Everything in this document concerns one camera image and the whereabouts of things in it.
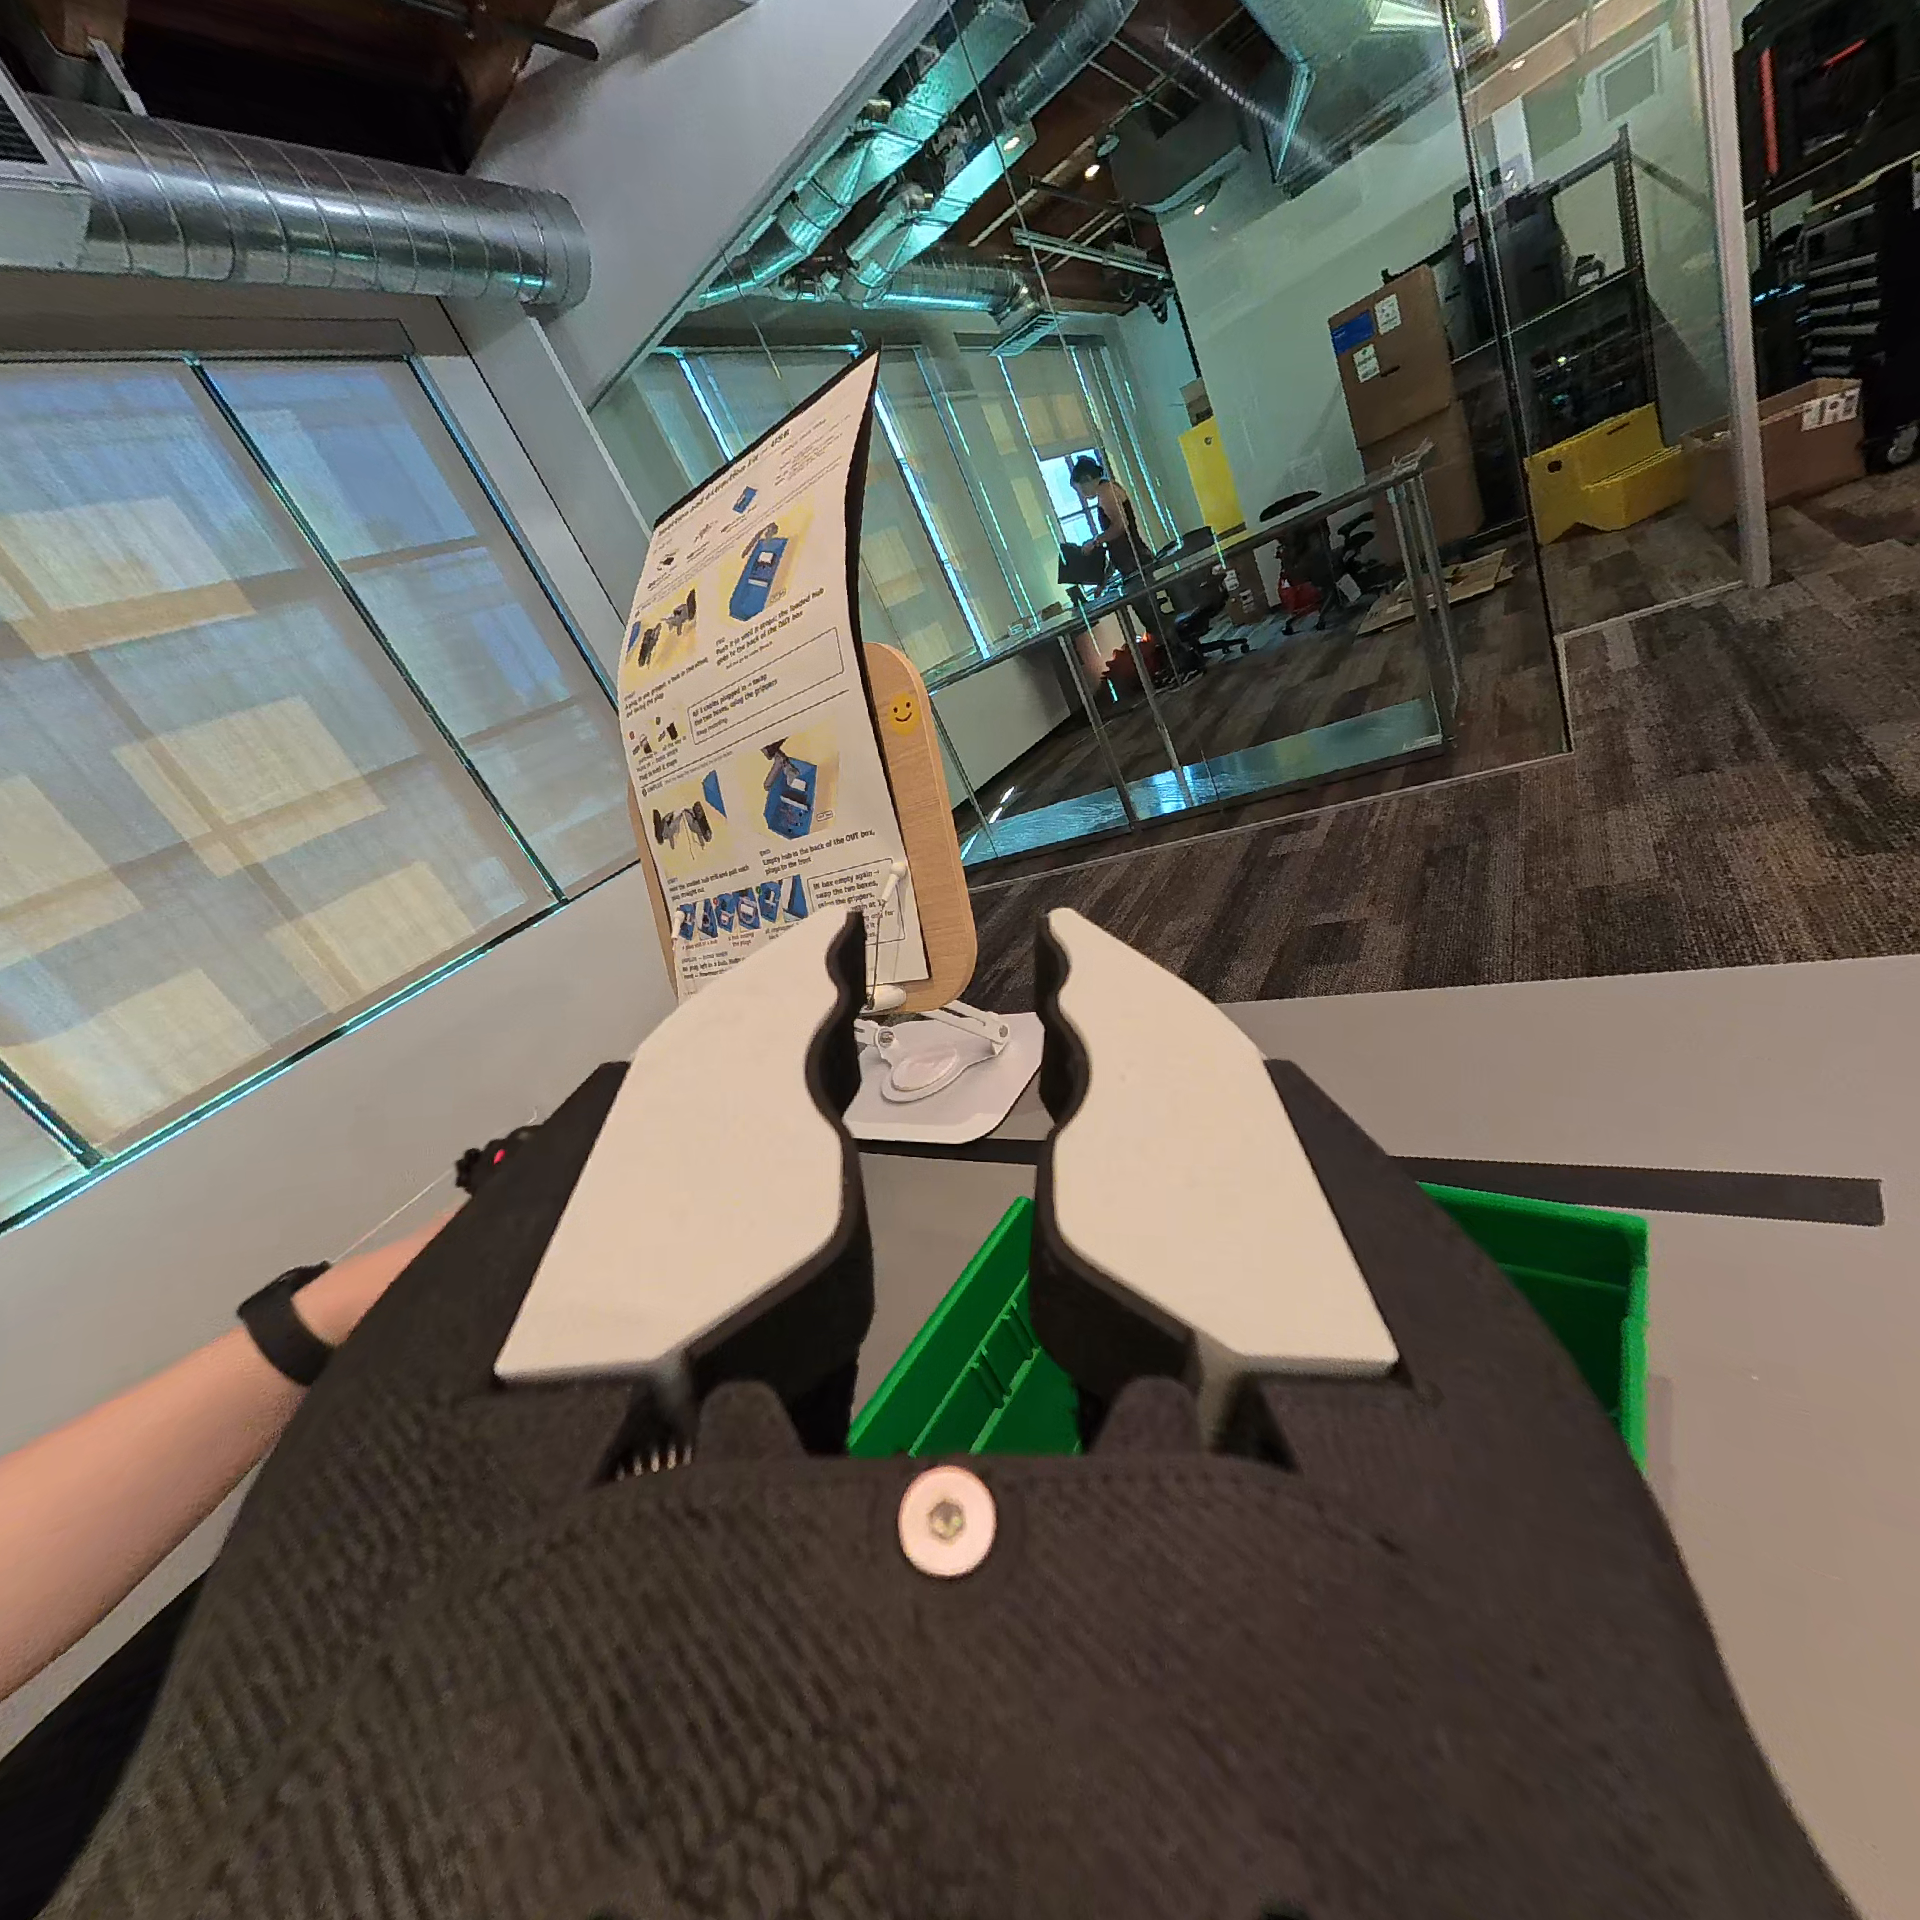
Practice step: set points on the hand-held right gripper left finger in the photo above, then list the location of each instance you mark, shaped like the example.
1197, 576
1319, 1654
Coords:
704, 1184

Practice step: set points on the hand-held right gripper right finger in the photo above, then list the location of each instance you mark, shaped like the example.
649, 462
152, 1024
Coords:
1201, 1184

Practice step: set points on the person's left forearm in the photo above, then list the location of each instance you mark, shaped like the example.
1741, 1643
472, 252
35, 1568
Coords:
136, 1469

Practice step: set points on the white stand with arms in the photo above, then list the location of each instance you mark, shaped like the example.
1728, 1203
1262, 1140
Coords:
937, 1101

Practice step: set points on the black wristband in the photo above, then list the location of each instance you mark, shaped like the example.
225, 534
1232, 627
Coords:
283, 1324

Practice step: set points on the green plastic bin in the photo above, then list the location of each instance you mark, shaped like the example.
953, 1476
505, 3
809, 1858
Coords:
960, 1348

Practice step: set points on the wooden board with smiley sticker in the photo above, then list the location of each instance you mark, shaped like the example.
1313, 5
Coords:
931, 838

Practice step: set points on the printed instruction sheet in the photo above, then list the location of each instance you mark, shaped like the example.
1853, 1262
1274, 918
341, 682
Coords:
750, 675

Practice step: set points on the large window with blinds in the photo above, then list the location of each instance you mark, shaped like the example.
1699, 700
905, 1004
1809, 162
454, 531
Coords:
225, 675

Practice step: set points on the black office chair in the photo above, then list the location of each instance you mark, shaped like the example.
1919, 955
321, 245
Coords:
1350, 547
1201, 614

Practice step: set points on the long glass table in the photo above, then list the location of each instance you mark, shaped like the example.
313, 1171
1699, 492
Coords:
1319, 510

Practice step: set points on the yellow cabinet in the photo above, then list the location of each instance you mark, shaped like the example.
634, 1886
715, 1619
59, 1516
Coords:
1207, 480

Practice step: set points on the plain cardboard box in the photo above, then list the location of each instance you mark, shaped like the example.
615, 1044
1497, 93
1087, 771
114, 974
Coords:
1423, 482

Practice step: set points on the yellow plastic step stool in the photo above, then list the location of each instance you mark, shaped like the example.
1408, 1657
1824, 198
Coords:
1606, 473

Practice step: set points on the cardboard box with blue label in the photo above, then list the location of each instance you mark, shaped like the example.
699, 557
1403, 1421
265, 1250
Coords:
1389, 358

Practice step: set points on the cardboard box with white labels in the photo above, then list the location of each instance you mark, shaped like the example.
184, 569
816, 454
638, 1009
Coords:
1786, 441

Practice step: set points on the metal shelf rack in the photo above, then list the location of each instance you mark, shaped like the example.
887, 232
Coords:
1575, 299

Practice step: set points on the silver ceiling ductwork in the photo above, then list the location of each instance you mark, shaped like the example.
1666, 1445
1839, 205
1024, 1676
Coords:
901, 180

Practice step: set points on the white air vent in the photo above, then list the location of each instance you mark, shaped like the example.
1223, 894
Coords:
37, 194

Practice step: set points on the black tool cabinet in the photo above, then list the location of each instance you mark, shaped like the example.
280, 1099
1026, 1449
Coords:
1823, 224

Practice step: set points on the silver round air duct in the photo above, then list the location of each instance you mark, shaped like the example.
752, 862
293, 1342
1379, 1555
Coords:
329, 234

